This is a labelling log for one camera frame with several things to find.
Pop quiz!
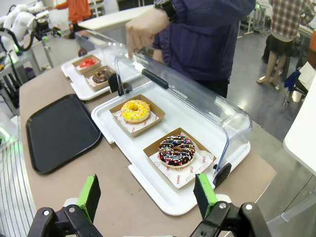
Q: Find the white slatted rack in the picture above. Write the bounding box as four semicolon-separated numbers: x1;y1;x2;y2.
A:
0;139;38;237

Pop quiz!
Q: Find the red glazed donut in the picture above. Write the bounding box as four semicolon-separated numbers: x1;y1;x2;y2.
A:
79;58;98;69

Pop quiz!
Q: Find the person in plaid shirt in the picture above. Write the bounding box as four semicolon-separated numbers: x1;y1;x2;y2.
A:
256;0;316;85

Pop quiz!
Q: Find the dark chocolate donut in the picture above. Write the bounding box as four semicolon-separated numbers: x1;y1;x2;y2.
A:
92;69;112;84

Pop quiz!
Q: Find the person's bare hand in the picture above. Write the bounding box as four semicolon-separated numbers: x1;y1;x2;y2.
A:
125;7;171;60

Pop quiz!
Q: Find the cardboard tray with printed paper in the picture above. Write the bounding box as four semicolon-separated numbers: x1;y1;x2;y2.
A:
143;127;217;190

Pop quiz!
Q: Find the white side table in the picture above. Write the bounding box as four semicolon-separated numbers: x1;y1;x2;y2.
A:
282;80;316;176

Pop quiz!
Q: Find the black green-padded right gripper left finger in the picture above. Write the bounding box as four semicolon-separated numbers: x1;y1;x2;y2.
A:
26;174;102;237

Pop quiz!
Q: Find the cardboard tray under red donut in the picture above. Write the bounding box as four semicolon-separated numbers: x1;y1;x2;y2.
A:
72;54;102;76

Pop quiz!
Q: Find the white background table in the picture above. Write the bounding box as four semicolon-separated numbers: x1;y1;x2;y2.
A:
77;4;158;34

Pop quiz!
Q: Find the chocolate rainbow sprinkled donut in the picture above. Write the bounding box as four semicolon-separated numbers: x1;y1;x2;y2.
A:
158;134;196;167

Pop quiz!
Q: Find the black wrist watch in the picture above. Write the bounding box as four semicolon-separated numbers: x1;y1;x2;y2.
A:
153;0;178;24

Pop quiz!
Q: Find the large white display base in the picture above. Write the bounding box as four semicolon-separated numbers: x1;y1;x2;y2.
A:
91;81;251;217

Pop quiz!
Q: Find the clear dome lid with handle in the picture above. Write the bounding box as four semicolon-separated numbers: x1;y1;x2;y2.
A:
114;53;254;174

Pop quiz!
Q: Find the clear dome lid without handle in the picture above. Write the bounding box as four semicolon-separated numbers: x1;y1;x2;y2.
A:
75;29;135;75

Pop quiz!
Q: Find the blue cloth on chair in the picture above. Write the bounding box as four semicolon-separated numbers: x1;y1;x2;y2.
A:
283;68;310;106

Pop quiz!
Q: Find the yellow sprinkled donut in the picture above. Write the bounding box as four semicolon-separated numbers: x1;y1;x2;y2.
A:
120;99;151;124

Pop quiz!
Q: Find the cardboard tray under yellow donut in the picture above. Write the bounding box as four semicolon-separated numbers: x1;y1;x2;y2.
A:
109;94;166;138

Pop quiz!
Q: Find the person in navy jacket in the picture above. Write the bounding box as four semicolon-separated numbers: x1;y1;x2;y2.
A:
152;0;256;99

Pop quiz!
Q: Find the cardboard tray under chocolate donut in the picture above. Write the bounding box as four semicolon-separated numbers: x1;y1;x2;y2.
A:
84;65;117;92

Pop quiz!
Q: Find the small white display base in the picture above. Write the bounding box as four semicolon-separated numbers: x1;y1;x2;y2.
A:
60;47;144;101

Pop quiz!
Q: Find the black plastic serving tray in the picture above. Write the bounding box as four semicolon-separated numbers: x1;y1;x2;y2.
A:
26;93;103;175

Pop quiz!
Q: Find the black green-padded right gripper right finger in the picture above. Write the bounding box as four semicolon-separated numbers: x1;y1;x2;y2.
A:
189;173;273;237

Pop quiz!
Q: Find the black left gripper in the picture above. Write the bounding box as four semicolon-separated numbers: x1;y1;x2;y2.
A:
34;19;62;41

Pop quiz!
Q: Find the person in orange shirt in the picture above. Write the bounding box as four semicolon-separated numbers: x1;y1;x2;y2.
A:
54;0;92;25

